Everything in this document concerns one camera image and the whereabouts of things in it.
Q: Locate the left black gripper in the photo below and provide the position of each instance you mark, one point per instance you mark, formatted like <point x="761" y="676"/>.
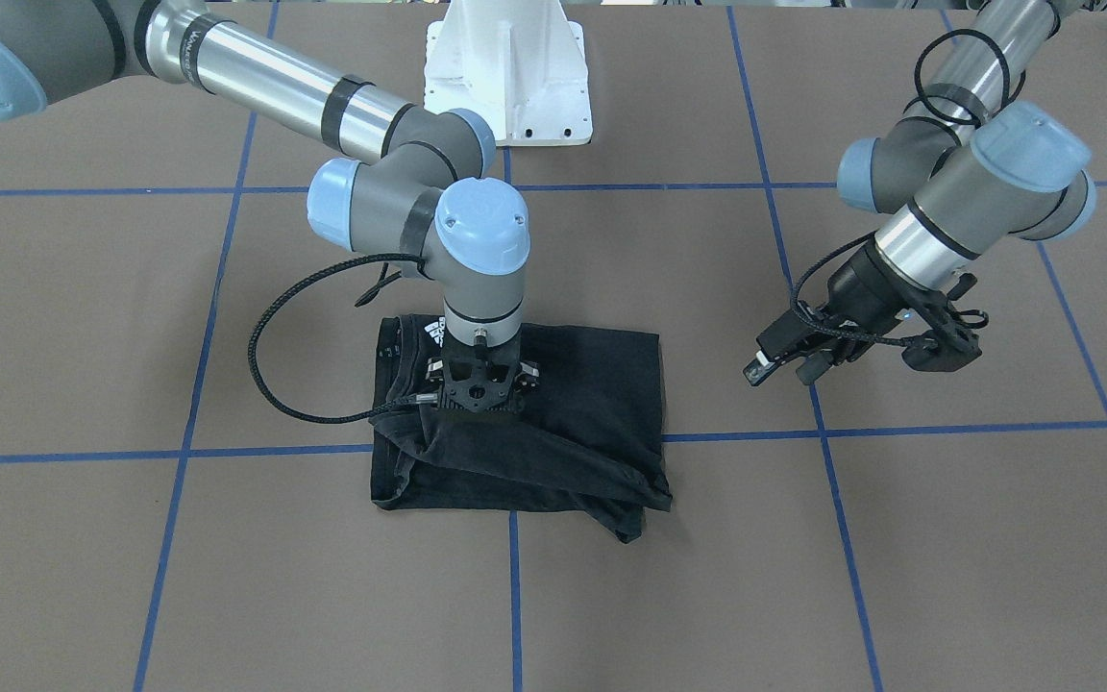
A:
<point x="858" y="282"/>

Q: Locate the black graphic t-shirt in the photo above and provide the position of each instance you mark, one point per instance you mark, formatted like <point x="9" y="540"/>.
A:
<point x="589" y="438"/>

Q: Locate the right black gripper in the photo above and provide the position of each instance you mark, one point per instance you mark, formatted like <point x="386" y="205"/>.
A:
<point x="437" y="369"/>

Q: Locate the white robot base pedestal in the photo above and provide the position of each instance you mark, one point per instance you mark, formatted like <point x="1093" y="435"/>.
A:
<point x="520" y="65"/>

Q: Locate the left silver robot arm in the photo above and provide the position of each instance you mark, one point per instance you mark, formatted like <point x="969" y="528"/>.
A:
<point x="968" y="164"/>

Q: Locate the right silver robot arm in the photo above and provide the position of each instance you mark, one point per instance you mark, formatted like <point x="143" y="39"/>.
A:
<point x="407" y="188"/>

